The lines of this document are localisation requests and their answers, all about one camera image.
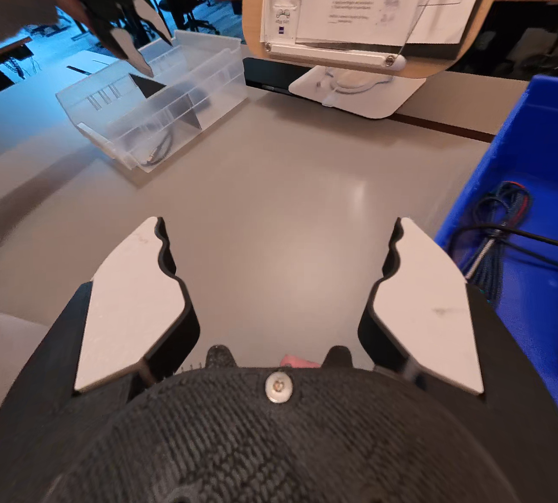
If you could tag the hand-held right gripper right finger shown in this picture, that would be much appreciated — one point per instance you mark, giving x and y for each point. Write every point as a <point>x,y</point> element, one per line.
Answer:
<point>427,315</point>

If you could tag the wooden document stand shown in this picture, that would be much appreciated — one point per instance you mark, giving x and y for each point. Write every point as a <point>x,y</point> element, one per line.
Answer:
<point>475,32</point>

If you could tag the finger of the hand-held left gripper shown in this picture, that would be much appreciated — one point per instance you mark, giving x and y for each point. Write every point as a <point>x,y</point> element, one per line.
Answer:
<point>128,49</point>
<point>150,16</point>

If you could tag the black desk power strip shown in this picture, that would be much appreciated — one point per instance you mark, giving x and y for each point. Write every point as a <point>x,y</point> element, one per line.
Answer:
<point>266,73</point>

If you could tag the clear plastic bin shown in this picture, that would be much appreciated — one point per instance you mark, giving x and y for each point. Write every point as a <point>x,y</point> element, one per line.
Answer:
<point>209,75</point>

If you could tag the blue plastic bin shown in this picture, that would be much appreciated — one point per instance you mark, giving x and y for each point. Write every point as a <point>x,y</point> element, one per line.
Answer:
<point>536,141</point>

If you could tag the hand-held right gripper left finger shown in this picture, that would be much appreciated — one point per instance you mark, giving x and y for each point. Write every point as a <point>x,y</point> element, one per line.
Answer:
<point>130,306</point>

